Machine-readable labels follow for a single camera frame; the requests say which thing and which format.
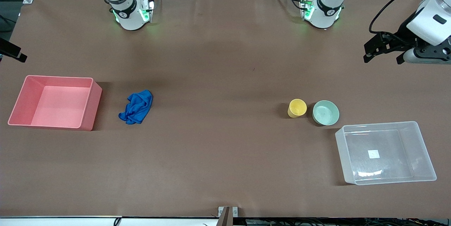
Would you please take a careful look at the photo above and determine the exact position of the pale green bowl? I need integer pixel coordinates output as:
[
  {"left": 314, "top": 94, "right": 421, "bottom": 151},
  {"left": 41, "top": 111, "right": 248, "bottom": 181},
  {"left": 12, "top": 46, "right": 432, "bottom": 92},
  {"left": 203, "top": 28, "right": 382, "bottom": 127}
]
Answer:
[{"left": 312, "top": 100, "right": 340, "bottom": 126}]

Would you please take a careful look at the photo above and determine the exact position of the yellow cup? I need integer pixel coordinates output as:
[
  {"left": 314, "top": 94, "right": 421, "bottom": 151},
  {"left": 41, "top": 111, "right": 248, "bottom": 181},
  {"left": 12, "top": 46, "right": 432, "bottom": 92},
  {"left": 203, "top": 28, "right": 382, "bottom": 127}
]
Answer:
[{"left": 288, "top": 99, "right": 307, "bottom": 118}]

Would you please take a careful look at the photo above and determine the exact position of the blue cloth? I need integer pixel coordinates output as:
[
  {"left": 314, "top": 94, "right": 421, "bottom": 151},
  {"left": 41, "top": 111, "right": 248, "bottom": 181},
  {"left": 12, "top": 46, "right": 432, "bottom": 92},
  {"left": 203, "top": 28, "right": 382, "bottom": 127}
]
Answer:
[{"left": 118, "top": 90, "right": 153, "bottom": 125}]

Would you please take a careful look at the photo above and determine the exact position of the clear plastic box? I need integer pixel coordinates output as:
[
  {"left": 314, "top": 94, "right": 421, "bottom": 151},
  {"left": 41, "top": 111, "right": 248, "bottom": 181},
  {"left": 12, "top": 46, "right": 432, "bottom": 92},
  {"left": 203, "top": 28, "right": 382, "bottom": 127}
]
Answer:
[{"left": 335, "top": 121, "right": 437, "bottom": 186}]

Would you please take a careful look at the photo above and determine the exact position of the pink plastic bin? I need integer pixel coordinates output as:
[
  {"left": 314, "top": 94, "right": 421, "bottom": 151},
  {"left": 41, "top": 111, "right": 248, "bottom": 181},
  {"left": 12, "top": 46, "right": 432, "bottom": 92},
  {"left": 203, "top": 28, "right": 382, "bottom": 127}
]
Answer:
[{"left": 8, "top": 75, "right": 103, "bottom": 131}]

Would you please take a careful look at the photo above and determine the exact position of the brown table cover sheet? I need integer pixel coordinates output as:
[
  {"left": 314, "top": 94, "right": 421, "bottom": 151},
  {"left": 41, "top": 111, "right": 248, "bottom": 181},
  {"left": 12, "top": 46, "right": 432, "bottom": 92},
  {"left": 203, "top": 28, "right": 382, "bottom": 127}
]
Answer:
[{"left": 0, "top": 0, "right": 451, "bottom": 218}]

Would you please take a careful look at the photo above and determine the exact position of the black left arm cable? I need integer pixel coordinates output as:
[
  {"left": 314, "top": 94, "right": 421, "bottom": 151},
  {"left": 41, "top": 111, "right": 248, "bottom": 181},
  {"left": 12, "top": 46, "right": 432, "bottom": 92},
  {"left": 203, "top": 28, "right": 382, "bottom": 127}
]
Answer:
[{"left": 369, "top": 0, "right": 443, "bottom": 36}]

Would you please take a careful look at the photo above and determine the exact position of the metal base connector bracket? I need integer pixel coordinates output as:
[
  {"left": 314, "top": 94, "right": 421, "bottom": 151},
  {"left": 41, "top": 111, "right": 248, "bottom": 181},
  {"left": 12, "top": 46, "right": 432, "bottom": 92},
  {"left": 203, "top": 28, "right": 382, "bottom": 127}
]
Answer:
[
  {"left": 140, "top": 0, "right": 155, "bottom": 23},
  {"left": 299, "top": 0, "right": 315, "bottom": 21}
]

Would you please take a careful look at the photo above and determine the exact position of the metal table edge bracket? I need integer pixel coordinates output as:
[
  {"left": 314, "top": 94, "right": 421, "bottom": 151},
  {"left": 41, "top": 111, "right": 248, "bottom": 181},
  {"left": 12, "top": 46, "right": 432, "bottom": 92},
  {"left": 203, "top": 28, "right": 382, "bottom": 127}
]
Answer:
[{"left": 218, "top": 206, "right": 239, "bottom": 226}]

